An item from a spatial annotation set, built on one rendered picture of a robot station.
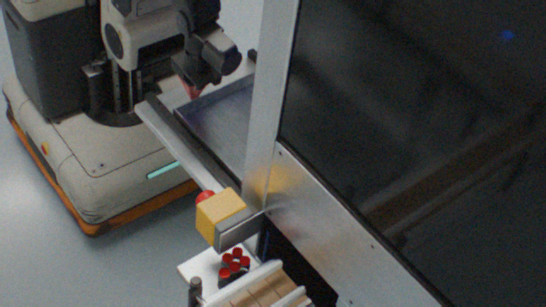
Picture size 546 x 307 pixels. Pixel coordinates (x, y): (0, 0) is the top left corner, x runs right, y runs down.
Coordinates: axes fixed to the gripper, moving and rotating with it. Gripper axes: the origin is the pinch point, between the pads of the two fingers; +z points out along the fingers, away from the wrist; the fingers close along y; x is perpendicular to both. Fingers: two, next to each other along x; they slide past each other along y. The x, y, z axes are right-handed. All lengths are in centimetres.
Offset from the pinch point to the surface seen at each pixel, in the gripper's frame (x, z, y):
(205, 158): -7.5, 0.8, 15.1
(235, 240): -18.6, -8.5, 38.7
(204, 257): -20.5, 2.2, 33.6
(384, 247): -13, -32, 61
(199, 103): 0.6, 1.5, 1.2
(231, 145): 0.2, 2.5, 14.0
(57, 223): -17, 94, -46
